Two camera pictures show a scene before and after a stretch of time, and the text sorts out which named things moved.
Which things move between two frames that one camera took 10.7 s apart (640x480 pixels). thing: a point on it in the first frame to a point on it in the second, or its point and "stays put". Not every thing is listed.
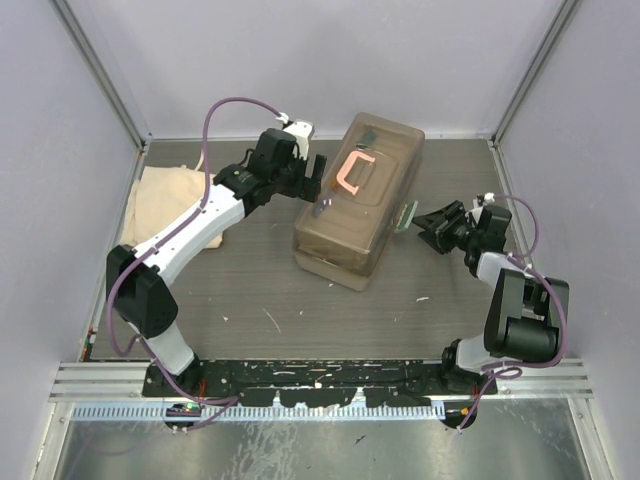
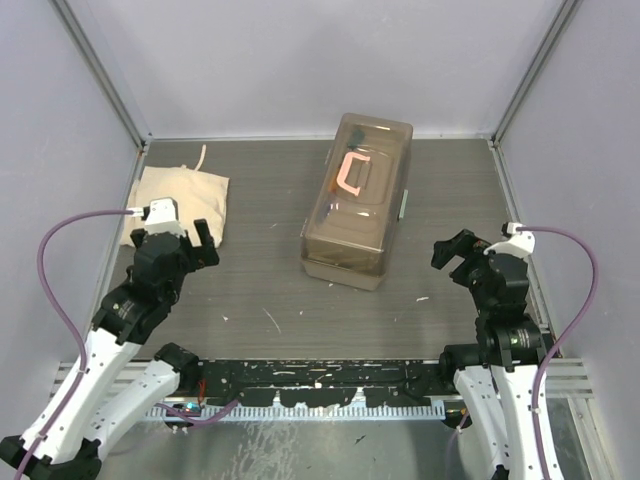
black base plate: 319,382 stays put
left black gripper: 310,188 to 207,253
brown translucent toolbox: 350,214 stays put
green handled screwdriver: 370,136 to 357,138
